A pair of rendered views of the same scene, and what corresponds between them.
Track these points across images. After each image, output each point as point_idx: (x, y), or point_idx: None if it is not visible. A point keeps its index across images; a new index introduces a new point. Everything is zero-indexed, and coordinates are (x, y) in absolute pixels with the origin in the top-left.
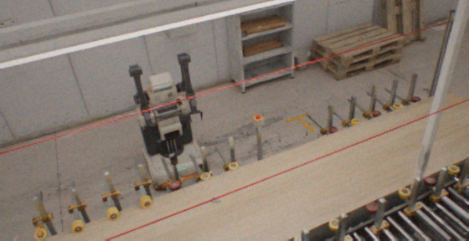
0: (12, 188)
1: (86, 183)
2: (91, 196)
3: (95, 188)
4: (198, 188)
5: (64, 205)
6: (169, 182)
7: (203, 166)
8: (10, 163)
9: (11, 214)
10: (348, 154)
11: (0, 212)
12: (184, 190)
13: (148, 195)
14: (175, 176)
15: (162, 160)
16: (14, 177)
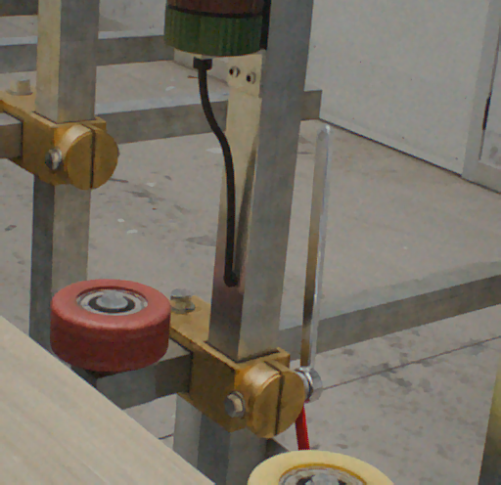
0: (334, 267)
1: (475, 434)
2: (404, 471)
3: (461, 472)
4: (58, 467)
5: (305, 405)
6: (180, 307)
7: (489, 434)
8: (454, 233)
9: (205, 297)
10: None
11: (206, 276)
12: (22, 371)
13: (37, 283)
14: (216, 285)
15: (477, 264)
16: (390, 258)
